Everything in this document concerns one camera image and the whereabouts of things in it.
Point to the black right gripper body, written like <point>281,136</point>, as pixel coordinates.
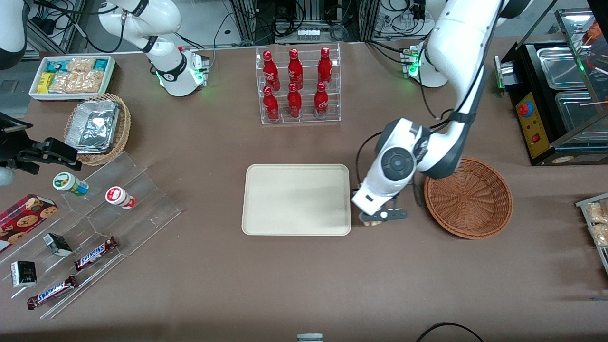
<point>13,148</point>

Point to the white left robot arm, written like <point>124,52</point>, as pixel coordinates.
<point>456,47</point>

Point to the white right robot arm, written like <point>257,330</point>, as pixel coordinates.
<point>175,71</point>

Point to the light wicker basket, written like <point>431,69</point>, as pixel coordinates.
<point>121,137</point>

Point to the brown round wicker basket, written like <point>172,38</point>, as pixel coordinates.
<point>470,204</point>

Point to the cream plastic tray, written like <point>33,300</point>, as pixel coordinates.
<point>296,199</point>

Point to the grey metal snack tray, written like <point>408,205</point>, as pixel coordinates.
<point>599,254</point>

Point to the green lidded cup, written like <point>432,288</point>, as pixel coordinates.
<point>69,183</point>

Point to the aluminium foil trays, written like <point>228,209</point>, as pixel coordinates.
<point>92,127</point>

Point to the red lidded cup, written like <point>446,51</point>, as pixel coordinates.
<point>119,197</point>

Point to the white rectangular snack bin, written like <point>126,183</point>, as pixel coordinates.
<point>33,92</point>

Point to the yellow snack packet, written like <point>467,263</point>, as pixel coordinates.
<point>45,83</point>

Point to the red cookie box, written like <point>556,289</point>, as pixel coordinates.
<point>23,221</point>

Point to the large clear cracker bag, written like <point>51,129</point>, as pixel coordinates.
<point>78,81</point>

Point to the small black white box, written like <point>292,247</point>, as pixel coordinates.
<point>57,244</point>
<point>23,274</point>

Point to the teal snack packet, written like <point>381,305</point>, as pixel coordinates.
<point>101,64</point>
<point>57,65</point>

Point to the clear acrylic stepped stand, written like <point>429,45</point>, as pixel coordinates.
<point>142,209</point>

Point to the small clear cracker bag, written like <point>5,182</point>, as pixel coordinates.
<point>80,64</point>

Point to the snickers bar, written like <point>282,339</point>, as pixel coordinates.
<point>52,292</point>
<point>95,254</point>

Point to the red cola bottle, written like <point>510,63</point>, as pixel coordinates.
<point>271,105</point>
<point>294,102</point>
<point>270,71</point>
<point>321,100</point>
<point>325,67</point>
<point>295,70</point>

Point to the clear acrylic bottle rack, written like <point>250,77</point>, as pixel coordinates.
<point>299,119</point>

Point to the black food warmer machine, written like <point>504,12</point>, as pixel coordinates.
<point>534,123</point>

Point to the grey device at table edge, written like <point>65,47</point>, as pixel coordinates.
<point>309,337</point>

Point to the white power strip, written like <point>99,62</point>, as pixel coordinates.
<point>308,33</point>

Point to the clear bag of snacks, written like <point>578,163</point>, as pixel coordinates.
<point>601,235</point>
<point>597,212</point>

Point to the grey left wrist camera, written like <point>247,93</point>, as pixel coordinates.
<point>401,215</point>

